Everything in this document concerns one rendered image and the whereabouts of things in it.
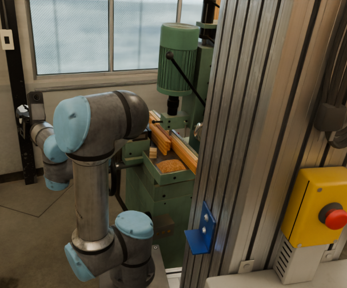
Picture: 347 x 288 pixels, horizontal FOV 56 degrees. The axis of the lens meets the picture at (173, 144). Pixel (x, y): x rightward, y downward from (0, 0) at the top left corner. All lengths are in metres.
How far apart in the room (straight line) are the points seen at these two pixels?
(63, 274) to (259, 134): 1.93
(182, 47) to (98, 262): 0.96
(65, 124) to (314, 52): 0.50
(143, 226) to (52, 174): 0.33
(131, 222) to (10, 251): 1.58
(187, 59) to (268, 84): 1.07
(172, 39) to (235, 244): 1.06
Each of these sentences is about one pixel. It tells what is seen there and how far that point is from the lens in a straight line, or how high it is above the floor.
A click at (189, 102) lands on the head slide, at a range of 1.69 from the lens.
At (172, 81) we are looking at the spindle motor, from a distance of 1.55.
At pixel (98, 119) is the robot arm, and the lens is 0.73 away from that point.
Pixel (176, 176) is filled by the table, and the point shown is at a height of 0.88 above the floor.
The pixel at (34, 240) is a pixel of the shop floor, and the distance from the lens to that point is 2.55.
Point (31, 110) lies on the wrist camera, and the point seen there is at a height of 1.28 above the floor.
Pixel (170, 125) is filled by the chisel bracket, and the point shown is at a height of 1.03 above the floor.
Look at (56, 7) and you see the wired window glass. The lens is 2.76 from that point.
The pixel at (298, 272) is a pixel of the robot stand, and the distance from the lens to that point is 0.69.
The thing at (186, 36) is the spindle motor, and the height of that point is 1.48.
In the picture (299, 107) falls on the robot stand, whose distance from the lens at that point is 0.52.
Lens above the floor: 1.73
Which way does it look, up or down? 28 degrees down
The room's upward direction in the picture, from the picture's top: 6 degrees clockwise
